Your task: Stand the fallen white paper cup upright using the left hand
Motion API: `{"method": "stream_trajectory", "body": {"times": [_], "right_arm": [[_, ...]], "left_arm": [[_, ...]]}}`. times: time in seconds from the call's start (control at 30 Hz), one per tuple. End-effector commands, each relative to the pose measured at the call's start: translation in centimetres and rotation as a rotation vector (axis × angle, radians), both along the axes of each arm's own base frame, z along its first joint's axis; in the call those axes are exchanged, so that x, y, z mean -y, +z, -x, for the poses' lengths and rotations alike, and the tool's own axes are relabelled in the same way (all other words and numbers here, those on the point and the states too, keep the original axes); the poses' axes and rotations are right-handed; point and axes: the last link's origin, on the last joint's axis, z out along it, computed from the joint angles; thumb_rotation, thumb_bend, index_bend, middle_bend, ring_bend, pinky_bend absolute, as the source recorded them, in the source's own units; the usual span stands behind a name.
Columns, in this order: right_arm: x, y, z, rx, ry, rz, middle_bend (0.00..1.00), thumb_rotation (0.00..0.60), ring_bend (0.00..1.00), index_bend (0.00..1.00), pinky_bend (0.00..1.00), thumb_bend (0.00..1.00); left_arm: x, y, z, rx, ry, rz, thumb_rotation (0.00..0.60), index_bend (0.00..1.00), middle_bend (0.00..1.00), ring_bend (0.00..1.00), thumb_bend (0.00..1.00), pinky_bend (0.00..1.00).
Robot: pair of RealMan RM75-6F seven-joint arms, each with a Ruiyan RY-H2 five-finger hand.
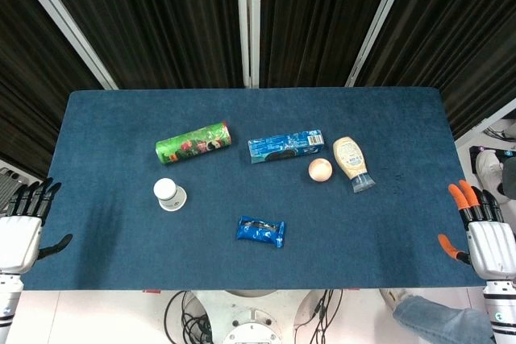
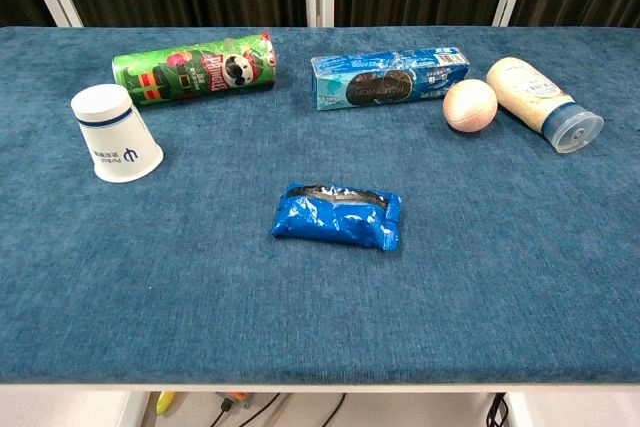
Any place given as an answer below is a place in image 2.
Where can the white paper cup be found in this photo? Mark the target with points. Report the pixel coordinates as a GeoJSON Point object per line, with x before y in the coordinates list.
{"type": "Point", "coordinates": [115, 137]}

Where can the blue Oreo snack packet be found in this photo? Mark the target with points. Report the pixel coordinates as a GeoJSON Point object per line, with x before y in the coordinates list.
{"type": "Point", "coordinates": [340, 219]}

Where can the blue Oreo cookie box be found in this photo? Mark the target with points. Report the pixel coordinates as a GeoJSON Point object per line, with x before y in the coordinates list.
{"type": "Point", "coordinates": [380, 82]}

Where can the blue table cloth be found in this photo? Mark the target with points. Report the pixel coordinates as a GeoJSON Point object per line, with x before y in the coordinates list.
{"type": "Point", "coordinates": [200, 287]}

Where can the green Pringles can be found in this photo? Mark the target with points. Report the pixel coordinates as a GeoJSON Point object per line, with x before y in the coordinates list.
{"type": "Point", "coordinates": [200, 72]}

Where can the pink ball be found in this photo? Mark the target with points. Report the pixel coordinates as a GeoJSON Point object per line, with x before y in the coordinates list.
{"type": "Point", "coordinates": [470, 106]}

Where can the cream squeeze sauce bottle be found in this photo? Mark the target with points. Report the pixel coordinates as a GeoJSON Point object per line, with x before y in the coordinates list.
{"type": "Point", "coordinates": [530, 92]}

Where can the yellow plastic object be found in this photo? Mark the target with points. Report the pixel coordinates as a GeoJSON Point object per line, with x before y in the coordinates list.
{"type": "Point", "coordinates": [165, 402]}

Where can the white table leg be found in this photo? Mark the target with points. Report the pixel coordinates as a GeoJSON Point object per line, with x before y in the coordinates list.
{"type": "Point", "coordinates": [520, 412]}
{"type": "Point", "coordinates": [132, 409]}

